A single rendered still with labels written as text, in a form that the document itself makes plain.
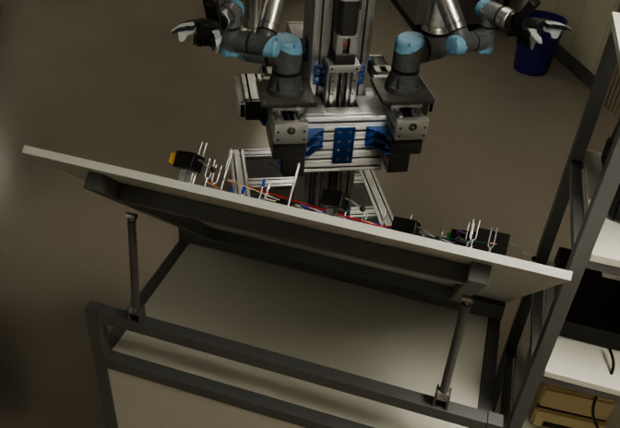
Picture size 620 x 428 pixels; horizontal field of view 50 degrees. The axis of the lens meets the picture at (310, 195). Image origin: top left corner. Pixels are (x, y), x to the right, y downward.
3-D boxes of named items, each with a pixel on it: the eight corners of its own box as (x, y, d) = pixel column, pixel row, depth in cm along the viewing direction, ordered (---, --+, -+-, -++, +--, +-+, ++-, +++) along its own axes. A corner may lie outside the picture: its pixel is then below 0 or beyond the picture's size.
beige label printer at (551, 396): (525, 353, 231) (540, 314, 219) (589, 367, 227) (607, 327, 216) (528, 426, 207) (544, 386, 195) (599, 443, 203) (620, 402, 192)
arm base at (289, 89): (265, 82, 277) (265, 60, 271) (301, 82, 279) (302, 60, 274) (268, 100, 265) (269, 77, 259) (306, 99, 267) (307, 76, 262)
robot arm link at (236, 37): (244, 62, 235) (244, 32, 229) (215, 56, 238) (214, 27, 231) (253, 53, 241) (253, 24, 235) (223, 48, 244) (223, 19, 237)
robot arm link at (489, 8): (484, 17, 255) (489, -6, 250) (506, 27, 248) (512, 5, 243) (470, 20, 251) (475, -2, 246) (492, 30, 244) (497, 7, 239)
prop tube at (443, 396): (436, 393, 171) (460, 298, 156) (447, 396, 170) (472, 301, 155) (435, 401, 168) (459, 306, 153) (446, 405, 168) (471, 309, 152)
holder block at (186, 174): (202, 192, 151) (212, 154, 152) (165, 185, 157) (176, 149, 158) (213, 197, 155) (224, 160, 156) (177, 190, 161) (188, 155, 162)
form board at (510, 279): (505, 302, 223) (506, 297, 223) (570, 280, 124) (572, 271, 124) (182, 223, 247) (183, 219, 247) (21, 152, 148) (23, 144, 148)
